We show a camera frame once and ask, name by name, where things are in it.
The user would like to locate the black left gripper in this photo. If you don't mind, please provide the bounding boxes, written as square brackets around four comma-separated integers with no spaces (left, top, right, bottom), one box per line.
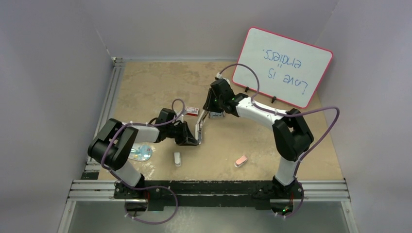
[166,121,198,146]

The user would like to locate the red white staple box sleeve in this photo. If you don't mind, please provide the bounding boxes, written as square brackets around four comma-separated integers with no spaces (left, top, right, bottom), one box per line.
[185,106,199,117]

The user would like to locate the long white stapler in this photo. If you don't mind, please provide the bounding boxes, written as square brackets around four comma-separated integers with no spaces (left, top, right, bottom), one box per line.
[195,110,209,145]

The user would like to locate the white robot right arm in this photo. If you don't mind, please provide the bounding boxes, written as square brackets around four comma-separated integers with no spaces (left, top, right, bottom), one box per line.
[203,79,314,198]

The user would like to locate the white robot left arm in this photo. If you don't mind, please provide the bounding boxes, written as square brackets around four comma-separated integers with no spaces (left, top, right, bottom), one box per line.
[87,108,198,199]

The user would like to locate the blue hair clip package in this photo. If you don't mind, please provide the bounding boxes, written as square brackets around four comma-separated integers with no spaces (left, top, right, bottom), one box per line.
[128,143,153,162]

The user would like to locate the pink framed whiteboard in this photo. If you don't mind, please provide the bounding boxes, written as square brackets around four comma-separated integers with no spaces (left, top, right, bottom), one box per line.
[232,27,333,108]

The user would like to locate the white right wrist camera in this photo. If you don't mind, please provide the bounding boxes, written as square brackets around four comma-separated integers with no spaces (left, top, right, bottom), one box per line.
[215,72,230,84]

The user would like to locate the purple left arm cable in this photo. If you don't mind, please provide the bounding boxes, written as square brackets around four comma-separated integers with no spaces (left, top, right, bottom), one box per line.
[100,98,179,225]

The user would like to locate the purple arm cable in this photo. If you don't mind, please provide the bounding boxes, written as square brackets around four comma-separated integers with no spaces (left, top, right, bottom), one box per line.
[100,98,179,225]
[216,63,341,219]

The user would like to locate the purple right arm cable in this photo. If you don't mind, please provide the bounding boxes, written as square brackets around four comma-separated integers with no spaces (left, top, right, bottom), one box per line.
[216,63,341,219]

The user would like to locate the aluminium frame rails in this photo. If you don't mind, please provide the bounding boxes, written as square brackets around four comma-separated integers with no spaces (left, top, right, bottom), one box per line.
[58,58,359,233]

